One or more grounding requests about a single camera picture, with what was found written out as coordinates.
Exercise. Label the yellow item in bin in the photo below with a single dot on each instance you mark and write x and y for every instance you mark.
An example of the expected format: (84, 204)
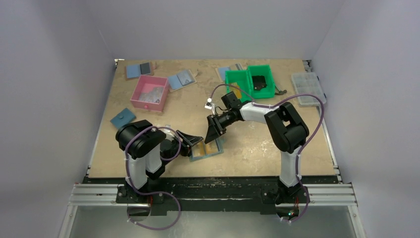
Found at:
(236, 90)

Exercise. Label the left green bin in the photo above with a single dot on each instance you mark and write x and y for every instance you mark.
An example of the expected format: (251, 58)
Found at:
(242, 78)

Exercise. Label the dark blue card holder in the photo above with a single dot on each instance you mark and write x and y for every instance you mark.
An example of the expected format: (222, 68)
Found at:
(122, 118)

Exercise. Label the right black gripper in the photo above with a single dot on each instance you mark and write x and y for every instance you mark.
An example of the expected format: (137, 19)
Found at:
(216, 123)

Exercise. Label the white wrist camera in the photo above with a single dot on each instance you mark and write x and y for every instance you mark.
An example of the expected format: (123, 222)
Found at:
(167, 129)
(209, 104)

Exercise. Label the dark tool beside bin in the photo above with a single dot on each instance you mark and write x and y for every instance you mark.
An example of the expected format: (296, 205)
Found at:
(279, 91)

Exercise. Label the pink open box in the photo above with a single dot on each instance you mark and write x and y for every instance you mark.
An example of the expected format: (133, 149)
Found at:
(146, 83)

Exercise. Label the clear compartment organizer box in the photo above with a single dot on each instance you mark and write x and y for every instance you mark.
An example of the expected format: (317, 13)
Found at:
(308, 83)

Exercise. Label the orange and white credit card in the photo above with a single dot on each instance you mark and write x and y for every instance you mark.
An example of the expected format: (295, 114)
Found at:
(211, 148)

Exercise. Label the blue card behind bin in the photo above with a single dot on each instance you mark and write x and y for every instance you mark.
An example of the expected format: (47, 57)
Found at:
(221, 71)

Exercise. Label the green card holder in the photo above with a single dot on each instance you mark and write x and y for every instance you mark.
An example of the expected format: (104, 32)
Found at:
(203, 151)

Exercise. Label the black item in bin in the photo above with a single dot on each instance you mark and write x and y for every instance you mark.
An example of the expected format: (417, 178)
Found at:
(259, 82)

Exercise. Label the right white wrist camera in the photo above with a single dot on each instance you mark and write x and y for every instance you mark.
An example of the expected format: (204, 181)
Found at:
(209, 104)

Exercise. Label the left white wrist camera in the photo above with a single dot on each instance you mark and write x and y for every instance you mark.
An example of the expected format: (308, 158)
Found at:
(167, 129)

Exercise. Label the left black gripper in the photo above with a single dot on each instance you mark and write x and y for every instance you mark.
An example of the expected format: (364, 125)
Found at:
(186, 150)

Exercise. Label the green bin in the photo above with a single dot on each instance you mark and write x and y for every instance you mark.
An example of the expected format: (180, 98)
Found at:
(242, 78)
(264, 70)

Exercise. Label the cards in pink box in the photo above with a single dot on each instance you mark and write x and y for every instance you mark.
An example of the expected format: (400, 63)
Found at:
(153, 96)

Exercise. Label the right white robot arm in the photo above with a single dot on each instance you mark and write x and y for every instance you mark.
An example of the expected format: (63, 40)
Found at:
(287, 130)

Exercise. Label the right green bin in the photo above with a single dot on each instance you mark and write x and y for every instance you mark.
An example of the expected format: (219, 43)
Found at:
(264, 70)

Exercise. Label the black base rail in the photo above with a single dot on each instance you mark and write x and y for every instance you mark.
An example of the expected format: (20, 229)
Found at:
(218, 194)

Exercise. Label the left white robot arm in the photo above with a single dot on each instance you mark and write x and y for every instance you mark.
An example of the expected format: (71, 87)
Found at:
(148, 149)

